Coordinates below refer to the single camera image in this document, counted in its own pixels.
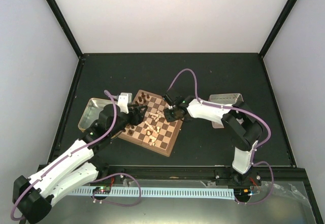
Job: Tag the left metal tray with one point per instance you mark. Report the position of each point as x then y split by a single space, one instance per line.
91 119

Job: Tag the wooden chess board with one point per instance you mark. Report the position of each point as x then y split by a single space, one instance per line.
154 133

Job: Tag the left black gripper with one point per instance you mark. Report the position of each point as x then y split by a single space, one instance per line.
136 117

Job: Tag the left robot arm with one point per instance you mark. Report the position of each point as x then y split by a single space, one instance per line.
34 197

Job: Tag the black mounting rail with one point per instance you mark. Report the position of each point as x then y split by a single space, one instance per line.
222 175

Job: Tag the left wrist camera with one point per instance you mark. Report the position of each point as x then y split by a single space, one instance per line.
124 99

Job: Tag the white slotted cable duct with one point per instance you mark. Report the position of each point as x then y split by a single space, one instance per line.
155 192

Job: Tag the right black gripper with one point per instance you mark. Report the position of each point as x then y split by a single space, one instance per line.
168 117

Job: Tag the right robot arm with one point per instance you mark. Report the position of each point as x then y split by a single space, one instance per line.
244 129

